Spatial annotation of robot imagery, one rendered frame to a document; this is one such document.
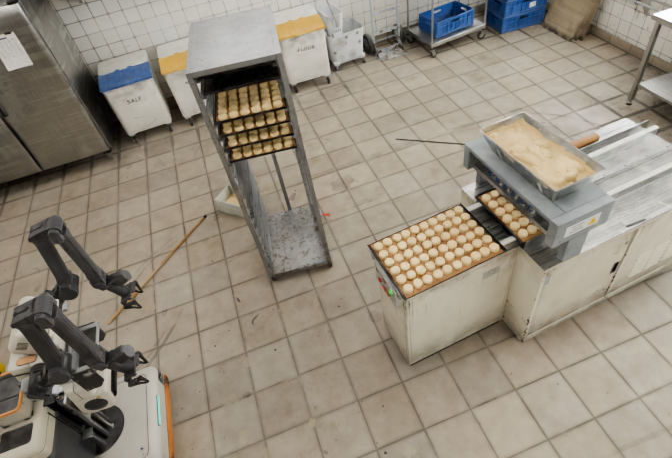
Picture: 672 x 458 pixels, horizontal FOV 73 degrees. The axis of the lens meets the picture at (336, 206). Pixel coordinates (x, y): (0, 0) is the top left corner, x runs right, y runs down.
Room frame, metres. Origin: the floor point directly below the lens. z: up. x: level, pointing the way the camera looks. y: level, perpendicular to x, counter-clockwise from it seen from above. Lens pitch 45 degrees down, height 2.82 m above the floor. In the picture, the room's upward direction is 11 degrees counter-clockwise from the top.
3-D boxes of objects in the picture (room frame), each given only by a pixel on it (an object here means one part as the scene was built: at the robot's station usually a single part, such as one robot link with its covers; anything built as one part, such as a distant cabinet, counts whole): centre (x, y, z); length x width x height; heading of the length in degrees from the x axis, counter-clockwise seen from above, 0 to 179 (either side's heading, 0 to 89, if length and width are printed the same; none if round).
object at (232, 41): (2.44, 0.37, 0.93); 0.64 x 0.51 x 1.78; 3
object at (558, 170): (1.63, -1.03, 1.28); 0.54 x 0.27 x 0.06; 15
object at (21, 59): (4.09, 2.50, 1.39); 0.22 x 0.03 x 0.31; 101
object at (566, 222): (1.63, -1.03, 1.01); 0.72 x 0.33 x 0.34; 15
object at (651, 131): (1.80, -1.10, 0.87); 2.01 x 0.03 x 0.07; 105
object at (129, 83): (4.77, 1.95, 0.38); 0.64 x 0.54 x 0.77; 14
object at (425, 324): (1.50, -0.54, 0.45); 0.70 x 0.34 x 0.90; 105
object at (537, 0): (5.52, -2.74, 0.30); 0.60 x 0.40 x 0.20; 101
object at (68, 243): (1.44, 1.17, 1.40); 0.11 x 0.06 x 0.43; 12
